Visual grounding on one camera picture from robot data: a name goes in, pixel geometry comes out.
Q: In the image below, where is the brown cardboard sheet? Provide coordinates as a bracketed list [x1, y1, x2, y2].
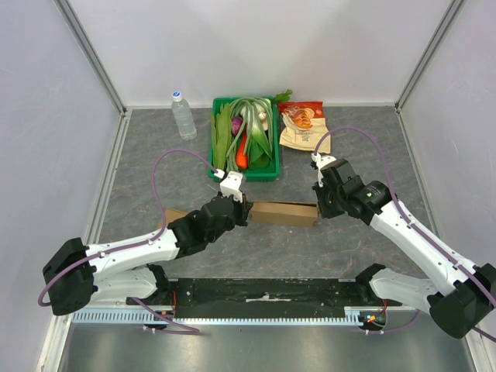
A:
[250, 201, 319, 227]

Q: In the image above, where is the small brown cardboard box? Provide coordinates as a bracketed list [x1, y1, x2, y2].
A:
[157, 208, 188, 231]

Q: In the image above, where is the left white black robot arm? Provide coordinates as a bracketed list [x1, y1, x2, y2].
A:
[38, 194, 253, 315]

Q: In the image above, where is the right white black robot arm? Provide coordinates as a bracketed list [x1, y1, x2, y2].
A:
[311, 154, 495, 339]

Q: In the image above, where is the green plastic crate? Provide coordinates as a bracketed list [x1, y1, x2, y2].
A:
[208, 97, 280, 182]

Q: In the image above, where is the orange carrot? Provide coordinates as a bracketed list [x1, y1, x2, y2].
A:
[235, 132, 249, 171]

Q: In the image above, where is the green bok choy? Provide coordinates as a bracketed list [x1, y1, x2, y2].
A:
[246, 128, 273, 170]

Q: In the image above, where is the orange beige snack bag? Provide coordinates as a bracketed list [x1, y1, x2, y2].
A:
[277, 102, 329, 151]

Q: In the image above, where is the purple onion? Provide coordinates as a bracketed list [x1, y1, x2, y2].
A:
[232, 116, 243, 136]

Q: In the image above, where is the green leafy vegetable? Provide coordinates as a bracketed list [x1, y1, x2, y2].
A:
[212, 103, 232, 170]

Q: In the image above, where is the white mushroom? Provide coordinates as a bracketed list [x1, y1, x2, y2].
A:
[258, 112, 268, 126]

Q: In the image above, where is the clear plastic water bottle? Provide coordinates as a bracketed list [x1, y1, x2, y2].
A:
[171, 91, 197, 140]

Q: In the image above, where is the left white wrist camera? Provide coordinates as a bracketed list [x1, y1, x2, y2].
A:
[214, 169, 245, 202]

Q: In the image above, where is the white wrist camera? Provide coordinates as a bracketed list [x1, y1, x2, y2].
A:
[214, 169, 245, 202]
[311, 153, 336, 188]

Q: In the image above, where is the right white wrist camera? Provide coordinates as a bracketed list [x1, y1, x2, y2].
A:
[311, 153, 336, 188]

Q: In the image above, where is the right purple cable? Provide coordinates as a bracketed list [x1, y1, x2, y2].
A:
[313, 126, 496, 344]

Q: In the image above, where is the purple cable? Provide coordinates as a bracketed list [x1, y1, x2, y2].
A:
[313, 126, 496, 344]
[36, 148, 201, 335]

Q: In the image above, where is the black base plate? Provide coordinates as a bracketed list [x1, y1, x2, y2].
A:
[143, 278, 384, 319]

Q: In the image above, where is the grey slotted cable duct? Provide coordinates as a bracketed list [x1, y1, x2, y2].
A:
[71, 308, 363, 326]

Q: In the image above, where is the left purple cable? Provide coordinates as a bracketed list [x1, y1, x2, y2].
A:
[36, 148, 201, 335]

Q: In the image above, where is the right aluminium frame post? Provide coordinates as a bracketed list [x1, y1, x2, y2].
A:
[394, 0, 466, 114]

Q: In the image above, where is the aluminium frame post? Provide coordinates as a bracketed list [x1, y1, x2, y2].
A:
[53, 0, 127, 115]
[394, 0, 466, 114]

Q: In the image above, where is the left aluminium frame post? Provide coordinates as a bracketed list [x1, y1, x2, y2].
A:
[53, 0, 127, 115]

